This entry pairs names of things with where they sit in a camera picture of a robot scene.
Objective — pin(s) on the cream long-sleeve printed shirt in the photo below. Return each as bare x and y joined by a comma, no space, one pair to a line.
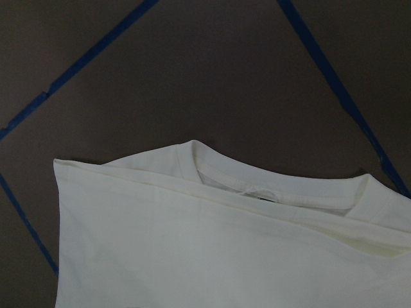
185,226

